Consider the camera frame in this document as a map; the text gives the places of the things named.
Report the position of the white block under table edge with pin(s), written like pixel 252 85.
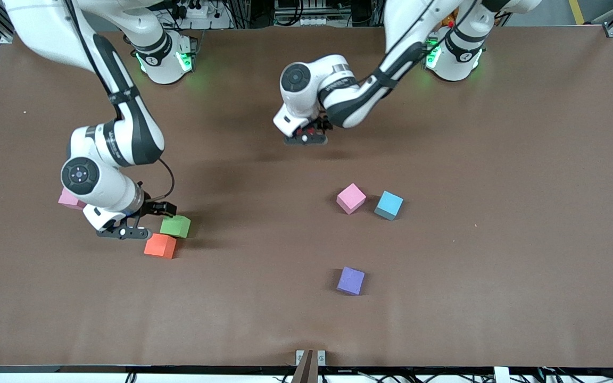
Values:
pixel 502 375

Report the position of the lilac purple foam cube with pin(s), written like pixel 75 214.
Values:
pixel 350 280

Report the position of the orange foam cube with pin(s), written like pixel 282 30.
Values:
pixel 160 246

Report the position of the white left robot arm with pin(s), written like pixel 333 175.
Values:
pixel 306 85

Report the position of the metal equipment rack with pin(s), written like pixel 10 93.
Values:
pixel 312 16

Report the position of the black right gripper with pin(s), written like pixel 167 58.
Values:
pixel 150 208

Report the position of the green foam cube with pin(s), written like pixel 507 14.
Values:
pixel 176 226

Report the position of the metal table edge bracket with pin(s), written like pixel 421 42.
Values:
pixel 299 356

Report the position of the white power strip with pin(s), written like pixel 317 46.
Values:
pixel 216 21

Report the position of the cyan foam cube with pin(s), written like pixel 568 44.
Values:
pixel 389 204

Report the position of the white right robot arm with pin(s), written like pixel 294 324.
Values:
pixel 99 186

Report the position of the red foam cube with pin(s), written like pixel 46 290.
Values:
pixel 311 131

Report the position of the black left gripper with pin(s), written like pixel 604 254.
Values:
pixel 319 127

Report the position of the pink foam cube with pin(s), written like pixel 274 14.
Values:
pixel 67 201
pixel 351 198

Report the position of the brown camera pole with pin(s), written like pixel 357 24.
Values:
pixel 304 369

